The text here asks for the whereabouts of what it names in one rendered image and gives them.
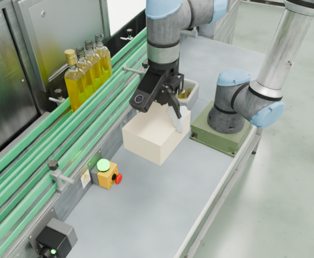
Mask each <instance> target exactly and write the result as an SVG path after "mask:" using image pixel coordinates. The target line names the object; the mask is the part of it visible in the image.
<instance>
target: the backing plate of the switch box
mask: <svg viewBox="0 0 314 258"><path fill-rule="evenodd" d="M52 218H55V219H57V220H59V219H58V216H57V214H56V212H55V209H54V207H53V206H52V208H51V209H50V210H49V211H48V212H47V214H46V215H45V216H44V217H43V218H42V220H41V221H40V222H39V223H38V225H37V226H36V227H35V228H34V229H33V231H32V232H31V233H30V234H29V236H28V237H27V238H28V240H29V242H30V243H31V245H32V247H33V249H34V250H35V252H36V254H37V255H38V256H39V252H40V250H41V249H40V247H39V245H38V243H37V241H36V238H37V237H38V235H39V234H40V233H41V232H42V230H43V229H44V228H45V227H46V226H47V224H48V222H49V221H50V220H51V219H52Z"/></svg>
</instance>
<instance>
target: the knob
mask: <svg viewBox="0 0 314 258"><path fill-rule="evenodd" d="M54 256H55V254H53V253H52V252H51V250H50V249H49V248H47V247H42V248H41V250H40V252H39V257H38V258H53V257H54Z"/></svg>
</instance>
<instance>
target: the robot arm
mask: <svg viewBox="0 0 314 258"><path fill-rule="evenodd" d="M283 1H284V3H285V9H284V12H283V14H282V17H281V19H280V22H279V24H278V27H277V30H276V32H275V35H274V37H273V40H272V42H271V45H270V47H269V49H268V52H267V54H266V57H265V59H264V62H263V64H262V67H261V69H260V71H259V74H258V76H257V79H256V80H253V81H251V82H250V80H251V76H250V74H249V73H248V72H247V71H244V70H240V69H229V70H225V71H223V72H221V73H220V74H219V75H218V80H217V82H216V84H217V86H216V92H215V99H214V105H213V106H212V108H211V110H210V111H209V113H208V118H207V123H208V125H209V126H210V127H211V128H212V129H213V130H215V131H217V132H219V133H223V134H234V133H237V132H239V131H241V130H242V129H243V127H244V123H245V119H246V120H247V121H249V122H250V124H253V125H254V126H256V127H258V128H266V127H268V126H270V125H272V124H273V123H274V122H276V121H277V120H278V119H279V118H280V116H281V115H282V114H283V112H284V110H285V104H284V103H283V102H282V101H281V99H282V97H283V95H284V93H283V90H282V86H283V84H284V82H285V80H286V77H287V75H288V73H289V71H290V69H291V67H292V65H293V62H294V60H295V58H296V56H297V54H298V52H299V49H300V47H301V45H302V42H303V40H304V38H305V36H306V34H307V32H308V29H309V27H310V25H311V23H312V21H313V19H314V0H283ZM226 10H227V0H146V9H145V14H146V35H147V57H148V64H149V68H148V70H147V72H146V73H145V75H144V77H143V78H142V80H141V82H140V83H139V85H138V87H137V89H136V90H135V92H134V94H133V95H132V97H131V99H130V101H129V104H130V105H131V106H132V107H133V109H136V111H137V114H138V113H139V112H143V113H147V112H148V110H149V108H150V106H151V105H152V103H153V101H154V102H157V103H159V104H161V106H163V105H165V104H167V103H168V108H167V110H166V112H167V114H168V115H169V116H170V117H171V119H172V123H173V124H174V126H175V128H176V131H178V132H179V133H180V134H182V133H183V129H184V125H183V120H184V118H185V116H186V114H187V112H188V110H187V108H186V106H180V103H179V101H178V99H177V98H176V97H175V95H176V94H177V90H178V95H180V93H181V92H182V91H183V88H184V74H182V73H179V72H178V71H179V61H180V52H179V48H180V31H182V30H186V29H190V28H193V27H197V26H201V25H204V24H210V23H212V22H214V21H216V20H219V19H221V18H222V17H223V16H224V15H225V13H226ZM179 75H180V76H181V77H180V78H179V77H177V76H179ZM181 82H182V88H181V89H180V84H181Z"/></svg>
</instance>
